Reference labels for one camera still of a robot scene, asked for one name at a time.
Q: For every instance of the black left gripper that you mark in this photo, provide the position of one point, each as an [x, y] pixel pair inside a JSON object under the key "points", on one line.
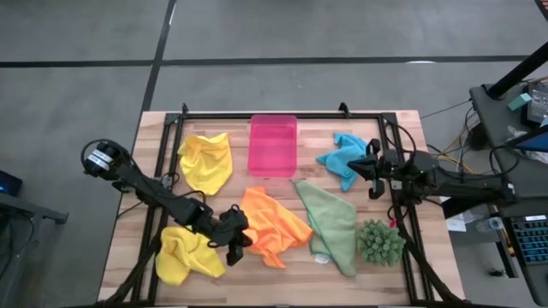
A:
{"points": [[227, 229]]}

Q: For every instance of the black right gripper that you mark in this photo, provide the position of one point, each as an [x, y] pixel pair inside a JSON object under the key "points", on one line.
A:
{"points": [[372, 167]]}

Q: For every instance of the orange microfiber towel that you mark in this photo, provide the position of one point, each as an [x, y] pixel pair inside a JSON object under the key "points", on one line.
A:
{"points": [[269, 222]]}

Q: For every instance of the green microfiber towel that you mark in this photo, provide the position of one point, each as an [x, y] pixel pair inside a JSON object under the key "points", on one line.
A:
{"points": [[334, 222]]}

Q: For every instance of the yellow microfiber towel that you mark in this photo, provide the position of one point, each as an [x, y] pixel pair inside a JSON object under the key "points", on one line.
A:
{"points": [[184, 256], [207, 164]]}

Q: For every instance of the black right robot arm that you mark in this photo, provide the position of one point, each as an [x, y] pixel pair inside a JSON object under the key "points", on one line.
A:
{"points": [[449, 184]]}

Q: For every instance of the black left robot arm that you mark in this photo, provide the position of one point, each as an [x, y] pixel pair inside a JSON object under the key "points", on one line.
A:
{"points": [[150, 188]]}

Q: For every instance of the blue microfiber towel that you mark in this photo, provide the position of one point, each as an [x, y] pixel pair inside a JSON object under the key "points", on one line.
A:
{"points": [[340, 159]]}

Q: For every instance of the green artificial plant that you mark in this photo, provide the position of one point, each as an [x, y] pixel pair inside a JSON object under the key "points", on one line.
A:
{"points": [[380, 243]]}

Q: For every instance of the pink translucent plastic bin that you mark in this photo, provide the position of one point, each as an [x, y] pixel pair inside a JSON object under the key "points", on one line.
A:
{"points": [[272, 145]]}

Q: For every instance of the white crumpled paper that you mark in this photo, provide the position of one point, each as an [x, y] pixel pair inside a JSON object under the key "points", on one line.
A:
{"points": [[456, 224]]}

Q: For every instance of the black power adapter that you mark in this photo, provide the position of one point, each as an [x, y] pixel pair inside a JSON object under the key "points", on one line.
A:
{"points": [[477, 137]]}

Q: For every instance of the clear plastic bottle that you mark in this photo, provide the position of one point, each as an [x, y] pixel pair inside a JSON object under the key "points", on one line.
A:
{"points": [[492, 223]]}

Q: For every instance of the grey side desk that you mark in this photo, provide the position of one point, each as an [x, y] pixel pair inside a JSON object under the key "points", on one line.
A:
{"points": [[531, 179]]}

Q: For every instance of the small teal box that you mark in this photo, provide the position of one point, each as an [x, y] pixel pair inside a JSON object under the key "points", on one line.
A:
{"points": [[520, 102]]}

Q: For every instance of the tablet with blue screen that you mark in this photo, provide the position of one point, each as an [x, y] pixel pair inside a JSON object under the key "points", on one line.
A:
{"points": [[533, 143]]}

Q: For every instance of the small black device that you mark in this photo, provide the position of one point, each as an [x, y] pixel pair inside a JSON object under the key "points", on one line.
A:
{"points": [[496, 272]]}

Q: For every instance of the backlit computer keyboard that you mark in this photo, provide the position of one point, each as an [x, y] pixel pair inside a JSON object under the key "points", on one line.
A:
{"points": [[531, 239]]}

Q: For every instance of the black diagonal pole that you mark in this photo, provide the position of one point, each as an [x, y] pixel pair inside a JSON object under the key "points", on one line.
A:
{"points": [[518, 70]]}

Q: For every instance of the black electronic device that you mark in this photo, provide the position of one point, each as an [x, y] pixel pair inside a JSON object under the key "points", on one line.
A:
{"points": [[537, 102]]}

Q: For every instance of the dark side table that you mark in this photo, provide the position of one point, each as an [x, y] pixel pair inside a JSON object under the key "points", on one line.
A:
{"points": [[25, 209]]}

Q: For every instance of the blue-lit black device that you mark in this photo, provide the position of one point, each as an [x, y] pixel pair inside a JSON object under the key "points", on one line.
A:
{"points": [[8, 183]]}

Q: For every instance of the black aluminium table frame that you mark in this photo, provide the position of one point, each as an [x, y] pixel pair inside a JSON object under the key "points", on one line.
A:
{"points": [[214, 115]]}

